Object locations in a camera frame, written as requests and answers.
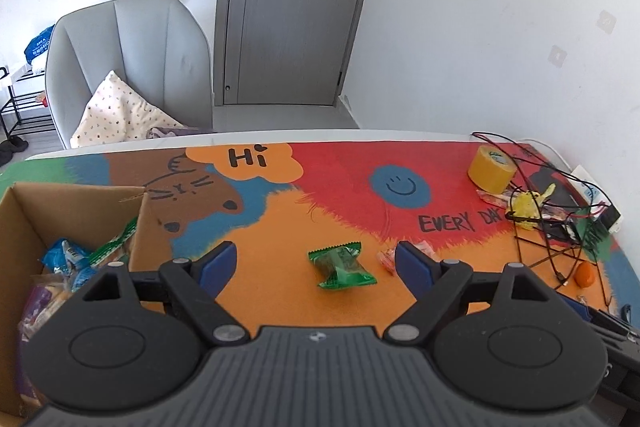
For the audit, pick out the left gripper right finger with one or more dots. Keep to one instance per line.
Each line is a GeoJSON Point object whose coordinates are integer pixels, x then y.
{"type": "Point", "coordinates": [438, 288]}

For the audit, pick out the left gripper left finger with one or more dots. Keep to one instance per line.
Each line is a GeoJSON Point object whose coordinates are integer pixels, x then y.
{"type": "Point", "coordinates": [192, 288]}

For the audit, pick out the green striped cracker packet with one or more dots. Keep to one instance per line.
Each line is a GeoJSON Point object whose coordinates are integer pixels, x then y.
{"type": "Point", "coordinates": [112, 244]}

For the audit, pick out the blue snack packet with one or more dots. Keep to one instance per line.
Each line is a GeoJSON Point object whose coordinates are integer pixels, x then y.
{"type": "Point", "coordinates": [65, 257]}

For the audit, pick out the orange snack packet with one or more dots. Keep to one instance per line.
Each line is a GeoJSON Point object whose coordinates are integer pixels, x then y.
{"type": "Point", "coordinates": [387, 258]}

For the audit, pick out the small orange fruit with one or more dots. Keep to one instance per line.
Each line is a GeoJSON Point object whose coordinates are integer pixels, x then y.
{"type": "Point", "coordinates": [585, 274]}

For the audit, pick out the green candy wrapper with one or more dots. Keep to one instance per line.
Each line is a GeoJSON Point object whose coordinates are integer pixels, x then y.
{"type": "Point", "coordinates": [340, 267]}

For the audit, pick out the yellow tape roll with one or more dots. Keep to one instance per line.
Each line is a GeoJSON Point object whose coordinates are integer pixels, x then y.
{"type": "Point", "coordinates": [491, 170]}

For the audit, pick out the colourful cat table mat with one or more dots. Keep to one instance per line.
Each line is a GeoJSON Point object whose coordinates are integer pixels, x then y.
{"type": "Point", "coordinates": [279, 202]}

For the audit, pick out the brown cardboard box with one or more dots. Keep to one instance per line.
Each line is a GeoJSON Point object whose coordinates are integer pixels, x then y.
{"type": "Point", "coordinates": [48, 227]}

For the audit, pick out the purple snack packet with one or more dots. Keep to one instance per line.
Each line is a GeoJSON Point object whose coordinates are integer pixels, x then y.
{"type": "Point", "coordinates": [43, 301]}

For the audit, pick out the dotted cream cushion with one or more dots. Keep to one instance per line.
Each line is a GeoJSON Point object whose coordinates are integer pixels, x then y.
{"type": "Point", "coordinates": [116, 113]}

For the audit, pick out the black slippers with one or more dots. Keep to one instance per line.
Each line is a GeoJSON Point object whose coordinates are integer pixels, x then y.
{"type": "Point", "coordinates": [11, 146]}

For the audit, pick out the black shoe rack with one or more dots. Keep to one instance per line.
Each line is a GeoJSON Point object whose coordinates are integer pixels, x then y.
{"type": "Point", "coordinates": [25, 110]}

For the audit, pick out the grey armchair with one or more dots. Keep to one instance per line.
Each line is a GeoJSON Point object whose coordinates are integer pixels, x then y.
{"type": "Point", "coordinates": [156, 46]}

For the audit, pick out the grey door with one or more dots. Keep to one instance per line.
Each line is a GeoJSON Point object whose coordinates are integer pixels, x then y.
{"type": "Point", "coordinates": [283, 52]}

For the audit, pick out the blue plastic bag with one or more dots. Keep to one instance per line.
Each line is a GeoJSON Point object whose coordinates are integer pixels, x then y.
{"type": "Point", "coordinates": [38, 45]}

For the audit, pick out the black wire stand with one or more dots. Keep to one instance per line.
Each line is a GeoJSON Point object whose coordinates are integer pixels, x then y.
{"type": "Point", "coordinates": [551, 219]}

